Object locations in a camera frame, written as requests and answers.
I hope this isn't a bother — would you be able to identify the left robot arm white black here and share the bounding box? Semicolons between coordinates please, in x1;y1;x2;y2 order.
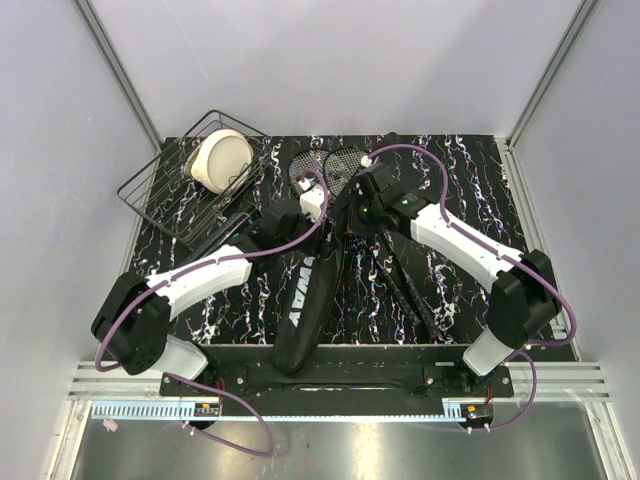
91;210;323;396

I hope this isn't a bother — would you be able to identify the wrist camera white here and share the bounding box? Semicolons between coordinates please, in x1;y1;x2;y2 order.
360;156;373;168
298;180;325;222

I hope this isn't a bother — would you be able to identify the black wire basket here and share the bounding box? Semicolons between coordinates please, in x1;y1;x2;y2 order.
117;110;271;249

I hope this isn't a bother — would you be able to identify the black racket bag Crossway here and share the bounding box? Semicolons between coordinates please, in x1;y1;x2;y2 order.
271;132;401;376

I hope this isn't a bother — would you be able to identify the white round container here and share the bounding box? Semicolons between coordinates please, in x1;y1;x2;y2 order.
185;129;253;194

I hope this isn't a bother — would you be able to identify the black BOKA shuttlecock tube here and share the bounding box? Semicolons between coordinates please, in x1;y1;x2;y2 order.
190;203;259;260

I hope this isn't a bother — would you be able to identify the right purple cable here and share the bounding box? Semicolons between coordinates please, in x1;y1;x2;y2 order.
367;143;580;432

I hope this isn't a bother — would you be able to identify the purple cable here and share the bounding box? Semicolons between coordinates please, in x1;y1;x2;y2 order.
367;143;580;432
94;170;331;456

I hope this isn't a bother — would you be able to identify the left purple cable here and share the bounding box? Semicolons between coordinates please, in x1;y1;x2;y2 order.
94;170;331;456

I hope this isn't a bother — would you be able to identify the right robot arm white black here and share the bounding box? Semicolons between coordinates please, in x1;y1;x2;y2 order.
335;165;562;397

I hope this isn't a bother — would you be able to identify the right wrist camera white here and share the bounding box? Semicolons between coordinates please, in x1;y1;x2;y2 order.
360;156;373;168

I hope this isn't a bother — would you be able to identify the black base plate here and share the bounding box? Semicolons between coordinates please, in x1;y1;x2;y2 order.
158;343;515;401

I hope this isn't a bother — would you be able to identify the badminton racket black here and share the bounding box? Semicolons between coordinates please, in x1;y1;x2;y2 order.
323;147;439;341
289;147;436;337

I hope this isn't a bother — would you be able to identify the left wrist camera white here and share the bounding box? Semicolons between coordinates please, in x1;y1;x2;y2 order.
298;180;325;222

